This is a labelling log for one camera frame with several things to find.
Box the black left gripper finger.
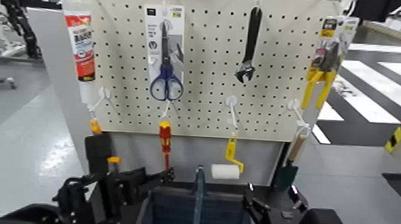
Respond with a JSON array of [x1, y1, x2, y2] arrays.
[[143, 168, 177, 196]]

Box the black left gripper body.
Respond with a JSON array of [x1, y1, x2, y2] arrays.
[[51, 163, 148, 224]]

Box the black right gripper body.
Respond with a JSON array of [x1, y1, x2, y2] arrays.
[[249, 182, 310, 224]]

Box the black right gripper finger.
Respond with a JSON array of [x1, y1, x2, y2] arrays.
[[242, 183, 271, 224]]

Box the dark blue plastic crate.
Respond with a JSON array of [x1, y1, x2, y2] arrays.
[[139, 162, 258, 224]]

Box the red yellow screwdriver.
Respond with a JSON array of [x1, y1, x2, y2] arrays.
[[156, 120, 174, 170]]

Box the white pegboard hook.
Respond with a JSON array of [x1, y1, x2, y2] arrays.
[[224, 94, 241, 136], [92, 85, 113, 113], [286, 98, 313, 134], [162, 100, 175, 122]]

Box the orange black bar clamp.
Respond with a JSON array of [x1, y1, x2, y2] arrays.
[[87, 119, 124, 165]]

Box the cream perforated pegboard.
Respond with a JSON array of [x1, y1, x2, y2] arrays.
[[56, 0, 345, 145]]

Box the grey metal pegboard stand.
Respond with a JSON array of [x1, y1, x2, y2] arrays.
[[16, 7, 296, 189]]

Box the white sealant tube red label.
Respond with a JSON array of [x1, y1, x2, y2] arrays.
[[56, 0, 106, 113]]

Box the white scissors packaging card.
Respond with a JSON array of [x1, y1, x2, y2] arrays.
[[139, 3, 188, 90]]

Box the black adjustable wrench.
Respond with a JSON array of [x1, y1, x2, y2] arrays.
[[234, 5, 263, 85]]

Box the pliers packaging card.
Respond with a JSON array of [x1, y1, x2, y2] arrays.
[[312, 14, 360, 75]]

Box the black overhead object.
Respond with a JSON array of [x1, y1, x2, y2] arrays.
[[349, 0, 401, 24]]

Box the yellow handled white paint roller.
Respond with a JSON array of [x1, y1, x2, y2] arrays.
[[209, 134, 247, 181]]

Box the green trowel wooden handle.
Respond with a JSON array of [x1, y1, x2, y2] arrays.
[[272, 130, 309, 195]]

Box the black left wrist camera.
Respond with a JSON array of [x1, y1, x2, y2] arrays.
[[82, 133, 113, 177]]

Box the blue handled scissors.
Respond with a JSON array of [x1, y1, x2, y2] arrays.
[[148, 20, 188, 103]]

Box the yellow handled pliers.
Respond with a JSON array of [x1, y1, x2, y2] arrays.
[[300, 39, 341, 111]]

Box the black cable chain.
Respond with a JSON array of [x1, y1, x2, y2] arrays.
[[0, 0, 44, 60]]

